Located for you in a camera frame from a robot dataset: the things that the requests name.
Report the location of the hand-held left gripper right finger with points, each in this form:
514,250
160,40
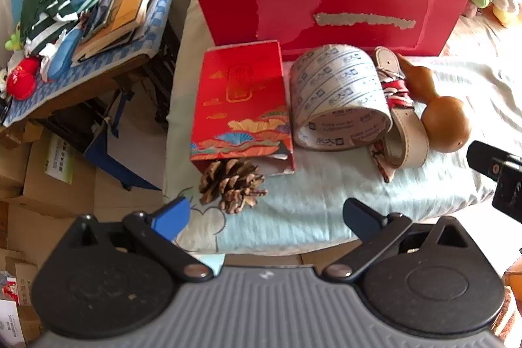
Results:
359,215

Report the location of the printed packing tape roll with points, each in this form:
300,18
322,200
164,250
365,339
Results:
338,87

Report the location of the small green frog toy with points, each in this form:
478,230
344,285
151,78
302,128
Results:
12,40

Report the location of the white book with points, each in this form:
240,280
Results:
110,44

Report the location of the brown dried gourd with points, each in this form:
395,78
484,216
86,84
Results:
444,119

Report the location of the red plush toy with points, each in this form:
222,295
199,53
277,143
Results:
22,79

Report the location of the pile of books and clothes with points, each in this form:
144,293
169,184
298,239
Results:
161,5

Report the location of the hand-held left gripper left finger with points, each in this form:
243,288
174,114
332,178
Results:
172,216

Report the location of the light green printed bedsheet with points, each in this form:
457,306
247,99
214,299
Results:
306,209

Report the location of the red printed gift bag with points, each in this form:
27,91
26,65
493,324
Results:
240,99

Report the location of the blue pouch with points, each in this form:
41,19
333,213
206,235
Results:
63,54

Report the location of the green white striped garment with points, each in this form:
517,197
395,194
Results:
45,26

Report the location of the black notebook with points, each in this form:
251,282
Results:
102,11

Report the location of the wooden side table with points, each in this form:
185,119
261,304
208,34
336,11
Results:
81,91

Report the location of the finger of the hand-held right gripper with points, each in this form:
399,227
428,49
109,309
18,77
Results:
483,160

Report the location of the brown pine cone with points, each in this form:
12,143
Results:
232,185

